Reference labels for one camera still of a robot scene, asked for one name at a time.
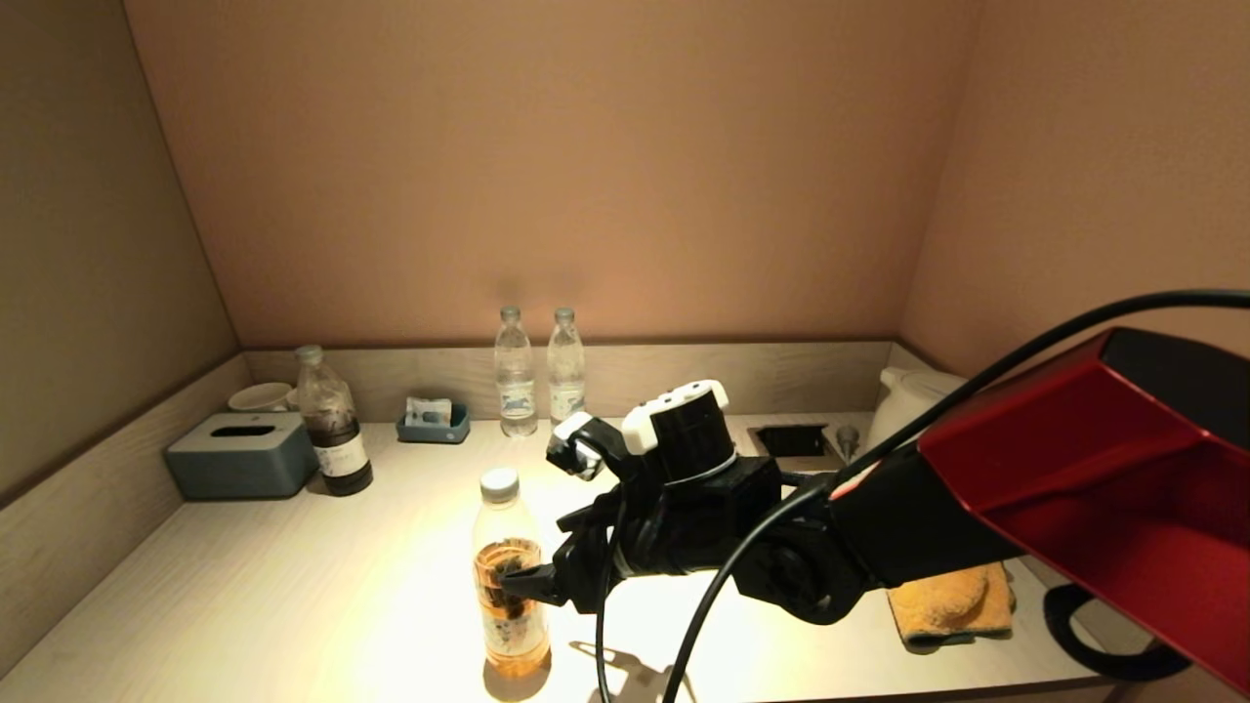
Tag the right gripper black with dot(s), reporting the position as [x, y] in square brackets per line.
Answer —
[684, 517]

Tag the amber tea bottle white cap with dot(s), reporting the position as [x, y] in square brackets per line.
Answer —
[513, 635]

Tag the orange microfibre cloth grey underside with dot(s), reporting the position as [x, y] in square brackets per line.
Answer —
[952, 605]

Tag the small blue tray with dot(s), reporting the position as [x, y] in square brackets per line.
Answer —
[435, 432]

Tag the sachet packets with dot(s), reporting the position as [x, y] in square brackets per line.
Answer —
[428, 411]

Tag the clear water bottle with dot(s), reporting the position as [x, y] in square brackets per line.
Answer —
[566, 376]
[515, 376]

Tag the dark liquid bottle white label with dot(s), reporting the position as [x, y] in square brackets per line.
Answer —
[337, 439]

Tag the recessed black power socket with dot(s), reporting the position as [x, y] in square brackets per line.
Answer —
[793, 441]

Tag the grey-blue tissue box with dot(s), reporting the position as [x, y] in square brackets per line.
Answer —
[239, 464]

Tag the white ceramic cup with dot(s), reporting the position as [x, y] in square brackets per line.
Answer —
[262, 397]

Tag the grey kettle plug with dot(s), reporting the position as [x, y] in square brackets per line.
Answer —
[847, 439]

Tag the white electric kettle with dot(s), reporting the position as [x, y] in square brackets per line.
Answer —
[913, 400]

